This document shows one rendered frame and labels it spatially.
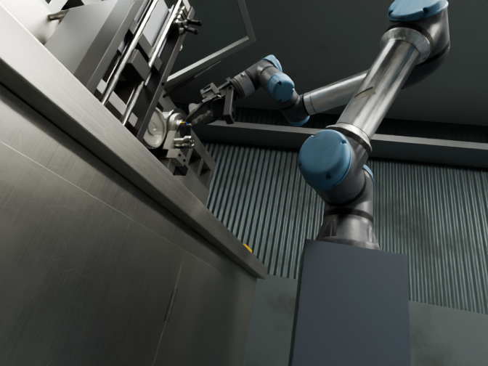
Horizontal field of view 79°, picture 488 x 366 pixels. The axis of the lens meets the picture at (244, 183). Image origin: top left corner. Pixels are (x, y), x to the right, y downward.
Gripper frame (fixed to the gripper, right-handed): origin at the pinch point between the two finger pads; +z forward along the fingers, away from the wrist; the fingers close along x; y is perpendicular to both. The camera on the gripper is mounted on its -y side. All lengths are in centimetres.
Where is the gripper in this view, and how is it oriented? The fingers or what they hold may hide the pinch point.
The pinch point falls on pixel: (189, 123)
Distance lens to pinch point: 101.7
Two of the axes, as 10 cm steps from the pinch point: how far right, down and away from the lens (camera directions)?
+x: -2.9, -4.6, -8.4
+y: -4.5, -7.1, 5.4
